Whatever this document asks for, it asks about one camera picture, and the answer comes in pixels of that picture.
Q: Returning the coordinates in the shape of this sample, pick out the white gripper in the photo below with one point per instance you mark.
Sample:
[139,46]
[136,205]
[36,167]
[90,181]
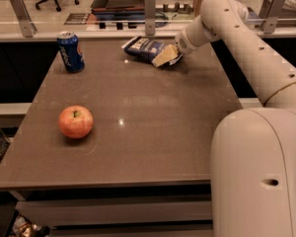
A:
[184,44]

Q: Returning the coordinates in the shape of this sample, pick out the blue chip bag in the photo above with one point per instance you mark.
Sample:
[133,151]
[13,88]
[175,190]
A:
[144,48]

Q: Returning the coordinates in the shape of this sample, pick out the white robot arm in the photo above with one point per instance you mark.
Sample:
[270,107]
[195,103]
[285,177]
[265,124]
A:
[253,151]

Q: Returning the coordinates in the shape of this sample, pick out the red apple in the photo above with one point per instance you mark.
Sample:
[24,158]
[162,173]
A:
[75,122]

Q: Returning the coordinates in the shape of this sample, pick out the blue pepsi can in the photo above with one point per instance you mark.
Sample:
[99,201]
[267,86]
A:
[70,51]

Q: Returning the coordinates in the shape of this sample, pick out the grey drawer cabinet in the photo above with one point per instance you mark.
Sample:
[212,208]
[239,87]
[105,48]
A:
[81,210]

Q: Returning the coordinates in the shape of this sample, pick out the crumpled wrappers on floor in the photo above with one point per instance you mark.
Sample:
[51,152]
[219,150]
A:
[24,228]

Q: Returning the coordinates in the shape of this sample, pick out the middle metal rail bracket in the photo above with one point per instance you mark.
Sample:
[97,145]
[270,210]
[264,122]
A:
[150,17]

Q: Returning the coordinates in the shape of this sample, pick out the metal rail bracket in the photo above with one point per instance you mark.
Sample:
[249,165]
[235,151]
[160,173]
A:
[150,17]
[27,27]
[272,15]

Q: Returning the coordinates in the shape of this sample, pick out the right metal rail bracket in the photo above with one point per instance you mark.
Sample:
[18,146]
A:
[272,15]

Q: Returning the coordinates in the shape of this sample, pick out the left metal rail bracket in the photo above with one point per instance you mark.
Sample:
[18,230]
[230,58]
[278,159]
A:
[27,27]

